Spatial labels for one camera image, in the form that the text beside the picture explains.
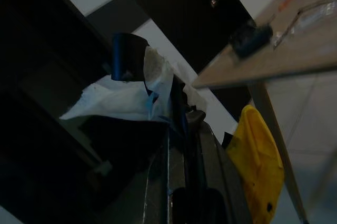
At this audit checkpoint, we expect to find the orange pen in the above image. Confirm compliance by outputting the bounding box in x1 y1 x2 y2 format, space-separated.
278 0 300 12

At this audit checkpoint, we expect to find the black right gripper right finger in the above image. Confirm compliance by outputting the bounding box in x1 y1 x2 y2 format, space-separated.
184 110 254 224

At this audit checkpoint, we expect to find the dark wooden cabinet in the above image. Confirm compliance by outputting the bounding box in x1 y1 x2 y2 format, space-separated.
112 0 257 73

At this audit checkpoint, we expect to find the white tissue paper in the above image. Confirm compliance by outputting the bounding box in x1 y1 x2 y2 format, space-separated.
59 45 209 122

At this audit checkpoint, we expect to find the yellow plastic bag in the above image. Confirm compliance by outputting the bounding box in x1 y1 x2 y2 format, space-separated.
226 104 285 224

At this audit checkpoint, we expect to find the clear plastic bag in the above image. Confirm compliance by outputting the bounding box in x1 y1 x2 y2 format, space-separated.
272 0 337 50

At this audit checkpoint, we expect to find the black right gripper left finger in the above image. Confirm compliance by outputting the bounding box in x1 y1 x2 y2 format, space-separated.
110 125 191 224

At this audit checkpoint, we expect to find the black box on table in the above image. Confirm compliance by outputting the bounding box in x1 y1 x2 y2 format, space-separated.
228 21 273 57

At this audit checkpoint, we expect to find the wooden table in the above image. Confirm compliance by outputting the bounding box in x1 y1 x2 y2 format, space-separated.
192 0 337 224

